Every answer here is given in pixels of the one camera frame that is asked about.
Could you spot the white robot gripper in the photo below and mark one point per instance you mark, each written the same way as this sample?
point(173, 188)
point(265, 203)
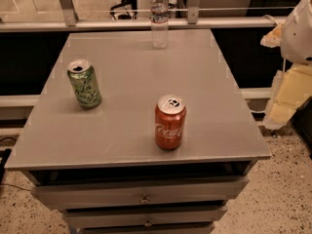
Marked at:
point(298, 36)

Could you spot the red Coca-Cola can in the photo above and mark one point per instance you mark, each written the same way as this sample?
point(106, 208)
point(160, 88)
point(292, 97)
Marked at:
point(170, 114)

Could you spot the green LaCroix can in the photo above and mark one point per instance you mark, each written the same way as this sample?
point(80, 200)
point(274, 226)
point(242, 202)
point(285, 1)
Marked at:
point(83, 79)

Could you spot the clear plastic water bottle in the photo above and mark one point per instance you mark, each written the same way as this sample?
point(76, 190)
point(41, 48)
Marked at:
point(159, 23)

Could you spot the top grey drawer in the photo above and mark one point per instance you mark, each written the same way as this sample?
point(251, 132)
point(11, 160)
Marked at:
point(140, 193)

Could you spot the grey drawer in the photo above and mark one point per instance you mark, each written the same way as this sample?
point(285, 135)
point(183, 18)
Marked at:
point(185, 228)
point(140, 193)
point(145, 217)

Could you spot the black office chair base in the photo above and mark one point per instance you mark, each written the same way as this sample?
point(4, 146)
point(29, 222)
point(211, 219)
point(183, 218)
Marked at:
point(126, 9)

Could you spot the grey drawer cabinet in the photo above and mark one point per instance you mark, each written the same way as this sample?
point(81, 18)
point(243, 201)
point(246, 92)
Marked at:
point(63, 143)

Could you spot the black object at left edge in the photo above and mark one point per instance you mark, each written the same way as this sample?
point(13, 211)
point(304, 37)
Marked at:
point(4, 156)

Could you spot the metal railing frame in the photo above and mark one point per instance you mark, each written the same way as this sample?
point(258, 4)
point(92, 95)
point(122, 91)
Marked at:
point(83, 15)

